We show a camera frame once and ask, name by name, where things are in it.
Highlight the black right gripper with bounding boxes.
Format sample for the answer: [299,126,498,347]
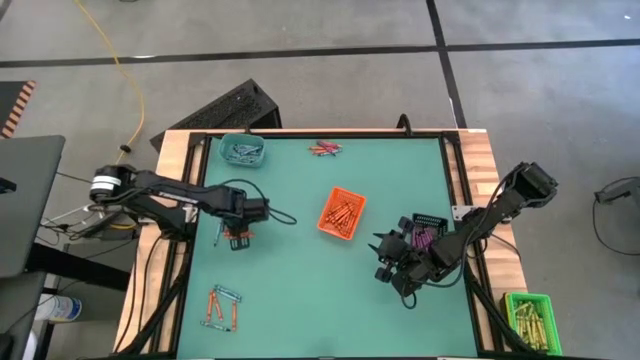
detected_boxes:
[367,217,427,299]

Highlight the orange plastic basket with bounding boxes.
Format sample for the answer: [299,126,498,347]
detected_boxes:
[316,185,367,241]

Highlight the teal plastic bin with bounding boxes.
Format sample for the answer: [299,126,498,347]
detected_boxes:
[217,132,266,169]

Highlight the black plastic basket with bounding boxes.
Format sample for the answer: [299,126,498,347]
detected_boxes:
[410,213,450,251]

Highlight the green table mat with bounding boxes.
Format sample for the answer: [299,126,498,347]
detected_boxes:
[177,135,480,359]

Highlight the black perforated metal case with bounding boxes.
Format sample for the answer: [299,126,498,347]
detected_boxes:
[149,78,284,153]

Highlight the green plastic basket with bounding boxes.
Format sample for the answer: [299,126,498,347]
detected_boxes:
[503,291,563,356]

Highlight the white blue plastic bottle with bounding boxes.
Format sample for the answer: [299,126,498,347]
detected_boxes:
[37,293,84,324]

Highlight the grey desk top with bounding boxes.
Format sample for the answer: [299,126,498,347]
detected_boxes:
[0,134,66,279]

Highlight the grey metal stand foot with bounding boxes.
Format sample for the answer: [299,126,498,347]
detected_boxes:
[593,177,640,204]

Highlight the black mat orange striped edge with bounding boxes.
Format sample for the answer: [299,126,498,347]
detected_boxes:
[0,79,37,140]

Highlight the black table edge frame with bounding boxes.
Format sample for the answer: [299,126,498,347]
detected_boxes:
[113,129,539,360]

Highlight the yellow cable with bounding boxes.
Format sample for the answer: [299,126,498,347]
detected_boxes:
[73,0,146,166]

